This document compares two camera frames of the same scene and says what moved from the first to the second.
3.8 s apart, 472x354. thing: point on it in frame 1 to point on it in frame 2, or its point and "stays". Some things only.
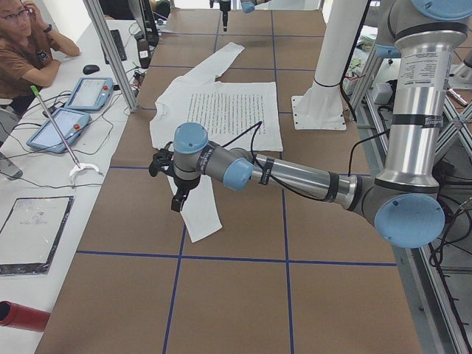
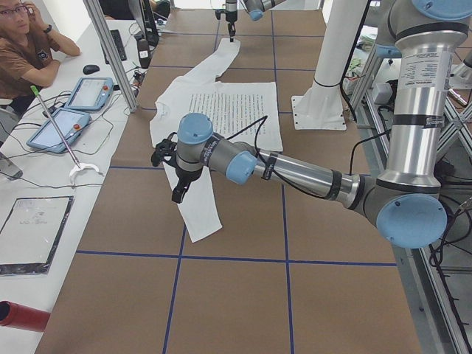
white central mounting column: (321, 107) stays
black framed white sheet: (32, 233) stays
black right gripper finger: (225, 20) to (231, 29)
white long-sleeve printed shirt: (241, 114) stays
